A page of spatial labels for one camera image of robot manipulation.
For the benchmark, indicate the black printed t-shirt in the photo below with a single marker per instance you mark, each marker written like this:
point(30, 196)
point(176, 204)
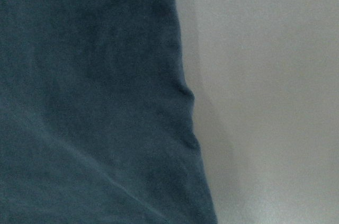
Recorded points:
point(96, 117)

